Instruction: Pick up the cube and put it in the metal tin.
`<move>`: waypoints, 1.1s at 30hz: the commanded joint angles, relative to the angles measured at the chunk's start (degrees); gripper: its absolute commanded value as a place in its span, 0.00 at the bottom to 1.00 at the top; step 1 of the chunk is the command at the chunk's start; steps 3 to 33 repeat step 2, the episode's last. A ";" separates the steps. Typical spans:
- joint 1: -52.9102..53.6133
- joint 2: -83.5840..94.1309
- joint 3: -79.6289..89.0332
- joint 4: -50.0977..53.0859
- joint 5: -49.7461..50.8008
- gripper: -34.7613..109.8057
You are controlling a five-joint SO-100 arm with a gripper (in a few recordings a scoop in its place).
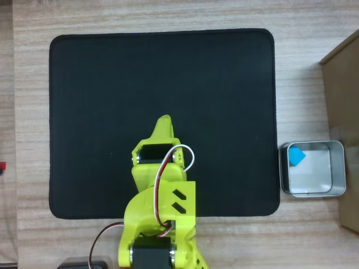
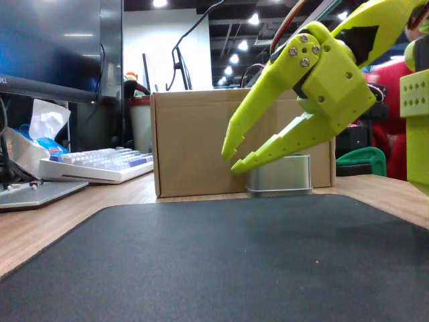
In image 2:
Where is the person in red sleeve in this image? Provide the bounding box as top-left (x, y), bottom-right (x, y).
top-left (363, 59), bottom-right (416, 182)

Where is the black rectangular mat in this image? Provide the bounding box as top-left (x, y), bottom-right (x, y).
top-left (0, 193), bottom-right (429, 322)

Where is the dark computer monitor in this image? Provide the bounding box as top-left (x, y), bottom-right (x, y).
top-left (0, 0), bottom-right (102, 103)

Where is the square metal tin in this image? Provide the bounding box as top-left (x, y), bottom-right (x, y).
top-left (243, 152), bottom-right (313, 197)

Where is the silver monitor stand base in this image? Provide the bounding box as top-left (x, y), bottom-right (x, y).
top-left (0, 180), bottom-right (90, 213)

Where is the white blue mechanical keyboard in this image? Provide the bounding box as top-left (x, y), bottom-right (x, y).
top-left (38, 147), bottom-right (154, 185)

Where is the thin black screen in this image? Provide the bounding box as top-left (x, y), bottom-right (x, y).
top-left (141, 52), bottom-right (159, 93)

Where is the white bin with red rim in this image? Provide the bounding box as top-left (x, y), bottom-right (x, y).
top-left (128, 95), bottom-right (154, 155)

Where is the blue tissue pack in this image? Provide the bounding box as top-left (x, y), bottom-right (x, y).
top-left (5, 98), bottom-right (72, 172)

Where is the white red black servo cable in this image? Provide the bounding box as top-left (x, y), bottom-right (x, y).
top-left (269, 0), bottom-right (338, 56)

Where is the brown cardboard box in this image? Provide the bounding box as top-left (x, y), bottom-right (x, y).
top-left (149, 87), bottom-right (337, 199)

